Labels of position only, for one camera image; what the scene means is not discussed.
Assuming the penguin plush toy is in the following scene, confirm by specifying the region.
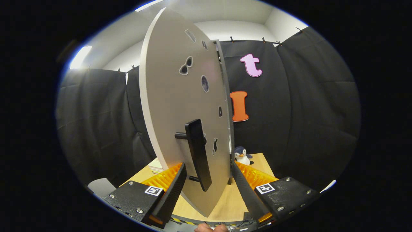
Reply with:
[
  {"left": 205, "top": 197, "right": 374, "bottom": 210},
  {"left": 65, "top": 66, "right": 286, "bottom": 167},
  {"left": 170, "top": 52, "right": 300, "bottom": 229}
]
[{"left": 233, "top": 146, "right": 254, "bottom": 166}]

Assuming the dark grey shoe cabinet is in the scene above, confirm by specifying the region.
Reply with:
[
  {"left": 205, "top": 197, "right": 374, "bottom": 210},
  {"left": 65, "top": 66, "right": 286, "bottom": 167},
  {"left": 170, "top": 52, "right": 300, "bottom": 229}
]
[{"left": 212, "top": 39, "right": 235, "bottom": 186}]

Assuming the narrow ceiling light panel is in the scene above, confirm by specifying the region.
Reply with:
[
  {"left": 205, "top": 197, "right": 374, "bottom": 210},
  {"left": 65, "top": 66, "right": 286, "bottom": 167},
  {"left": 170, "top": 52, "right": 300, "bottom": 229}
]
[{"left": 69, "top": 46, "right": 93, "bottom": 70}]

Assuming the black backdrop cloth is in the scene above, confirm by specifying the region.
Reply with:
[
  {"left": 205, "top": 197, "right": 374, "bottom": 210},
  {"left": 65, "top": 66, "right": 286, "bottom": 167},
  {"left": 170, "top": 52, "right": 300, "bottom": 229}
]
[{"left": 56, "top": 26, "right": 361, "bottom": 190}]

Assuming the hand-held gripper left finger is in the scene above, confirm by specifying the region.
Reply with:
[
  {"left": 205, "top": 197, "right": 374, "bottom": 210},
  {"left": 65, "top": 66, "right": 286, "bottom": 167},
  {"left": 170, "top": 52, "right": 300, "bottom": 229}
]
[{"left": 102, "top": 162, "right": 188, "bottom": 229}]

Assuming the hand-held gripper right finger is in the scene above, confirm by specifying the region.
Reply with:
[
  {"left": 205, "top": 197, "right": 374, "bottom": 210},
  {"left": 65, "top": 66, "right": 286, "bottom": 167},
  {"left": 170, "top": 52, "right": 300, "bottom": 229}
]
[{"left": 231, "top": 161, "right": 322, "bottom": 224}]

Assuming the light grey shoe cabinet door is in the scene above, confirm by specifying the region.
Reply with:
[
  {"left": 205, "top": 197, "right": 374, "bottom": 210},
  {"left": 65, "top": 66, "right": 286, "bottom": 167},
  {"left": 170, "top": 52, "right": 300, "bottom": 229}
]
[{"left": 139, "top": 7, "right": 233, "bottom": 218}]

